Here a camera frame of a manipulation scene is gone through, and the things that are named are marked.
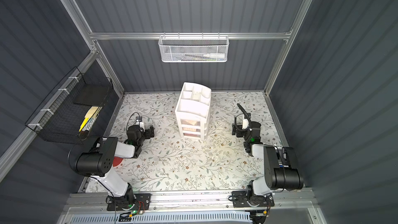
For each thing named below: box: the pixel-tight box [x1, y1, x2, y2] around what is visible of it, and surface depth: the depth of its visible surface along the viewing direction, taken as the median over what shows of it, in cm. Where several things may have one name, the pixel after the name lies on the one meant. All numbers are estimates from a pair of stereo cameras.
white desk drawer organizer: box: [174, 81, 212, 142], surface depth 88 cm
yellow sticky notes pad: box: [84, 106, 99, 119], surface depth 77 cm
